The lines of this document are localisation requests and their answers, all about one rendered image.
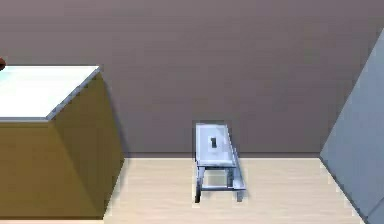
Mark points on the brown cabinet with white top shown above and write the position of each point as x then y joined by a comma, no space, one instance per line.
50,160

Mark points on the dark red round object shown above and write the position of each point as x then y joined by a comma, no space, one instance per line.
1,63

